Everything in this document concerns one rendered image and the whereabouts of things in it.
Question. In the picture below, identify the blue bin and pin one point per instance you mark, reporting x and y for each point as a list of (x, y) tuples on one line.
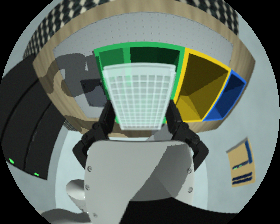
[(227, 98)]

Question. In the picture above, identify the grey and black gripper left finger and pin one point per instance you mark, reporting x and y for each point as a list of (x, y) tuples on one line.
[(99, 131)]

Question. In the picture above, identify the yellow open bin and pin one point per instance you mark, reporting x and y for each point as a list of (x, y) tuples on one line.
[(201, 86)]

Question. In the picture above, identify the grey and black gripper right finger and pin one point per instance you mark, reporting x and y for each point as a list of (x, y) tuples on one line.
[(183, 133)]

